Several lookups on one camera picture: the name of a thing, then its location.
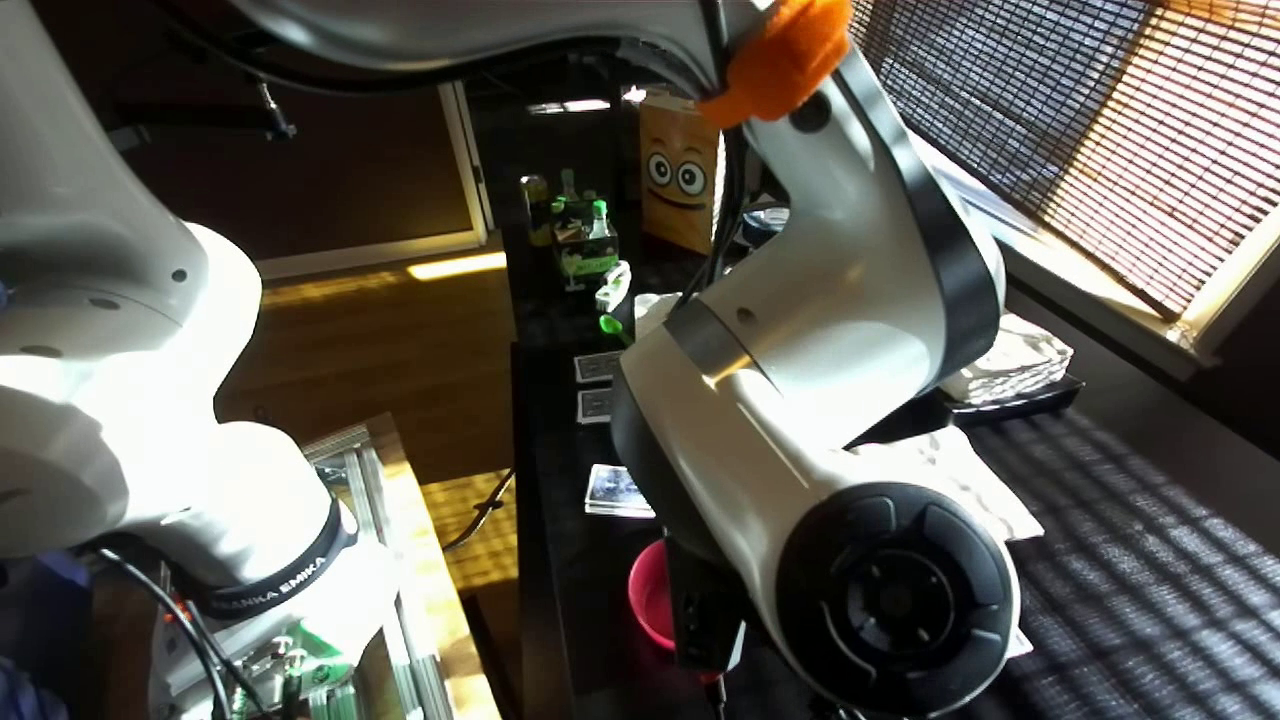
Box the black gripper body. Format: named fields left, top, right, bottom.
left=659, top=523, right=753, bottom=671

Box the pink plastic bowl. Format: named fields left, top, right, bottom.
left=623, top=535, right=683, bottom=657

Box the blue white playing card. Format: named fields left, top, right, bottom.
left=578, top=461, right=659, bottom=523

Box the blue back playing card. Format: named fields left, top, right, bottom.
left=567, top=348, right=631, bottom=389
left=573, top=384, right=623, bottom=429

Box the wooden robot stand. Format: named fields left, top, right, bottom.
left=142, top=411, right=504, bottom=720

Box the flat white napkin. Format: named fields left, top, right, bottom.
left=853, top=419, right=1046, bottom=544

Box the bottle carrier box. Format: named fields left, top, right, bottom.
left=544, top=196, right=618, bottom=295

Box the clear bottle green cap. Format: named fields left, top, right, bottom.
left=576, top=196, right=614, bottom=262

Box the stack of white napkins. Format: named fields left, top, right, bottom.
left=936, top=311, right=1080, bottom=406

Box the cardboard box with face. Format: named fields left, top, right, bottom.
left=637, top=97, right=730, bottom=256

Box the bamboo window blind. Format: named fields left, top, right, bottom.
left=853, top=0, right=1280, bottom=324

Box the black floor cable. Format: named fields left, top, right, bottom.
left=439, top=465, right=520, bottom=555

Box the white window frame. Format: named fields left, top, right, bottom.
left=917, top=131, right=1280, bottom=393

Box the orange cable clip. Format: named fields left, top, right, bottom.
left=691, top=0, right=857, bottom=136

